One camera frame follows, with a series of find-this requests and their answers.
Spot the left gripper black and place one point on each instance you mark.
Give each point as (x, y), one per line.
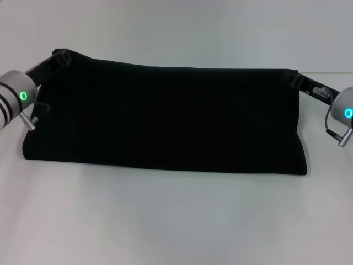
(42, 70)

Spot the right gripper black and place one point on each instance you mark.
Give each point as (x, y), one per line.
(317, 91)

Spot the black shirt with FREE print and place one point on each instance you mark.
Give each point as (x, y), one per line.
(165, 116)

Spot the silver plug on right arm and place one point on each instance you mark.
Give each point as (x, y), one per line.
(344, 138)

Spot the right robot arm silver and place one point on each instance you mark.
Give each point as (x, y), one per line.
(343, 107)

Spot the silver plug on left arm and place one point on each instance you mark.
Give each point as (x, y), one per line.
(27, 121)

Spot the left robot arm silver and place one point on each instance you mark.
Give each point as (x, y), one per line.
(13, 91)

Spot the silver plug on right gripper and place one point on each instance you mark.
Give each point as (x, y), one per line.
(321, 91)

